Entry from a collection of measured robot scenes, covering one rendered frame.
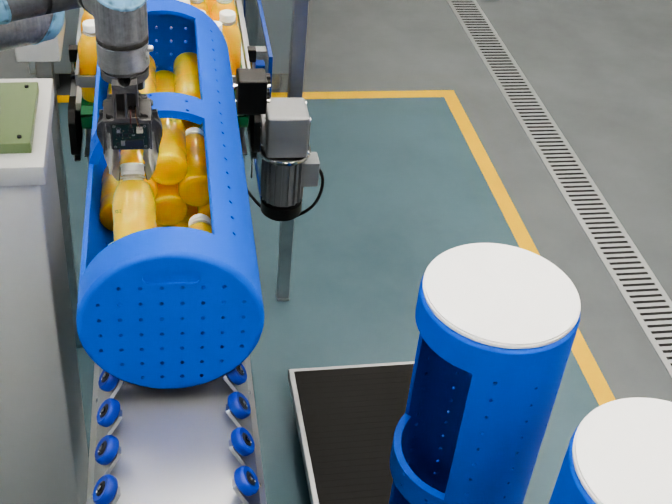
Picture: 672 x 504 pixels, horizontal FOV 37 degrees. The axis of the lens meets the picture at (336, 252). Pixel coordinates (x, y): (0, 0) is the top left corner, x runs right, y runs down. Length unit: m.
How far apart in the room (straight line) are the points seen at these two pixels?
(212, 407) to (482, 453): 0.51
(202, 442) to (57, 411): 0.68
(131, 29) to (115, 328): 0.45
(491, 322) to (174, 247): 0.56
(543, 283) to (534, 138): 2.52
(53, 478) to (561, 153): 2.60
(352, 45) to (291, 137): 2.33
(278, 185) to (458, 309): 1.03
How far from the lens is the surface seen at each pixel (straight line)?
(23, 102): 1.95
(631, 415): 1.61
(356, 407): 2.73
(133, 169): 1.62
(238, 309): 1.52
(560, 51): 5.08
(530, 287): 1.78
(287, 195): 2.64
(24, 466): 2.36
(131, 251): 1.47
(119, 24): 1.45
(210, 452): 1.58
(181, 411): 1.64
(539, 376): 1.74
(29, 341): 2.08
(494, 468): 1.88
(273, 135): 2.52
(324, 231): 3.55
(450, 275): 1.77
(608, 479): 1.51
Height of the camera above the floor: 2.14
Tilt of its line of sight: 38 degrees down
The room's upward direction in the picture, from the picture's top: 6 degrees clockwise
